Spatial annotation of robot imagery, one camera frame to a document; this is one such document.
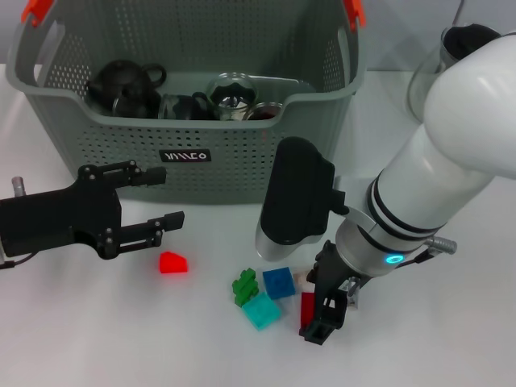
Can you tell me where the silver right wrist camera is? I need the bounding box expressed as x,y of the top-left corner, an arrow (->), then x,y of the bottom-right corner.
256,136 -> 347,261

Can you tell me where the glass teapot black handle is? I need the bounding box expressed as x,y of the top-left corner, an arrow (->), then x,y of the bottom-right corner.
406,23 -> 501,122

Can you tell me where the orange basket handle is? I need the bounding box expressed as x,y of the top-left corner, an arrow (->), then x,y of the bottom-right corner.
20,0 -> 54,27
341,0 -> 367,31

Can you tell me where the black clay teapot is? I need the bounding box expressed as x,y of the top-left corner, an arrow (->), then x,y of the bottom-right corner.
86,59 -> 167,118

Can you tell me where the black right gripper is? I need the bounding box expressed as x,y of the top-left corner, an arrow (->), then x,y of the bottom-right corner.
298,240 -> 364,346

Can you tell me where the large red toy block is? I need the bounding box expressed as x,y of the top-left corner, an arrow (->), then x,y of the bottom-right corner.
159,251 -> 189,275

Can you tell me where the teal square toy block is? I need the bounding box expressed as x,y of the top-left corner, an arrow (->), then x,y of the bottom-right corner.
240,292 -> 282,331

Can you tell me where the right gripper connector cable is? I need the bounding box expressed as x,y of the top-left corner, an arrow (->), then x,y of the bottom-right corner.
344,236 -> 459,310

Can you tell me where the dark red toy block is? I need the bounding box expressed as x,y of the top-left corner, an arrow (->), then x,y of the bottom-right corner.
298,292 -> 317,335

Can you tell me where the glass teacup black sleeve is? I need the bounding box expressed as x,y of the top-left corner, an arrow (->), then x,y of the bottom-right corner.
111,89 -> 162,119
248,101 -> 283,121
158,92 -> 210,121
205,72 -> 260,121

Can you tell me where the blue square toy block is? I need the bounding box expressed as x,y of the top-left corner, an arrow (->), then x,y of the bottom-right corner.
261,266 -> 298,300

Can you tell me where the green toy block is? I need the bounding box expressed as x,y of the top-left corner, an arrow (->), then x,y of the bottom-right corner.
231,267 -> 260,307

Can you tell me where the grey perforated storage basket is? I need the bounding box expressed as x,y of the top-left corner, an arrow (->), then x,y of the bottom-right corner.
6,0 -> 368,205

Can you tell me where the long white toy block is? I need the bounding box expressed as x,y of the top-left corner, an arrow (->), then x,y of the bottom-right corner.
293,272 -> 316,292

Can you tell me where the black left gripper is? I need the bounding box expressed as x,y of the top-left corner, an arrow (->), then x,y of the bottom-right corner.
0,160 -> 186,260

